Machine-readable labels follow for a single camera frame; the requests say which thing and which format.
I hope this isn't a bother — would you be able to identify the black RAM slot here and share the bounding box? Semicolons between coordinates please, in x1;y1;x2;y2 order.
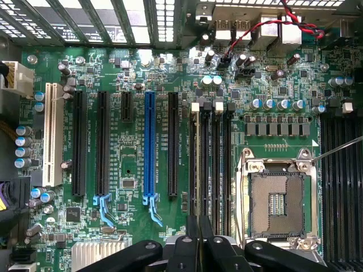
188;101;202;219
355;113;363;272
333;113;344;272
201;100;213;224
322;113;333;266
213;100;225;236
344;113;355;272
225;101;237;237

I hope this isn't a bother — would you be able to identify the thin metal locking lever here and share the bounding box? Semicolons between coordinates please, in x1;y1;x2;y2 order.
237;150;248;247
310;137;363;165

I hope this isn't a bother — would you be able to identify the CPU socket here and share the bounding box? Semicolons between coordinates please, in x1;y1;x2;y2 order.
237;147;322;256

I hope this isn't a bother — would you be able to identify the silver finned heat sink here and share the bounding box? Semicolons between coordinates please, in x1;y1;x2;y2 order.
70;240;127;272

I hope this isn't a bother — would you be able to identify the long black expansion slot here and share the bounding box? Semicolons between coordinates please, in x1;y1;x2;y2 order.
167;91;180;198
71;90;88;198
92;90;115;228

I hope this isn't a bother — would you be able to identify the blue expansion slot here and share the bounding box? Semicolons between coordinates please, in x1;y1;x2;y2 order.
142;90;164;227

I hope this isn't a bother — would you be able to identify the green motherboard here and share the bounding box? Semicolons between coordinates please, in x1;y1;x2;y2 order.
19;42;363;272

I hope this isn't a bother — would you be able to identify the short black expansion slot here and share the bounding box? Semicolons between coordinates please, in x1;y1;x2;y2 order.
121;91;134;123

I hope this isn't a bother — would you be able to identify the white expansion slot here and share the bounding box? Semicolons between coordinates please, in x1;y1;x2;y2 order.
42;82;65;188

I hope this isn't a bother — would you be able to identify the open PC case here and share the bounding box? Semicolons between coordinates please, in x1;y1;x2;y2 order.
0;0;363;272

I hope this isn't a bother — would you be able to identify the white power connector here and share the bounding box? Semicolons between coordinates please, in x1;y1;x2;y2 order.
0;61;35;99

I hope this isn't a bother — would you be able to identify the black plug with purple wires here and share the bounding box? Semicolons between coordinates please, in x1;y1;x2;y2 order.
0;175;32;227

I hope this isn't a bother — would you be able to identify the red black twisted wire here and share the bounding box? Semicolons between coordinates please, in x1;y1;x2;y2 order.
217;0;326;69

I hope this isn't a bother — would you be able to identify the yellow black wire bundle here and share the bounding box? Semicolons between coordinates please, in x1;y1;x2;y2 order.
0;117;18;142

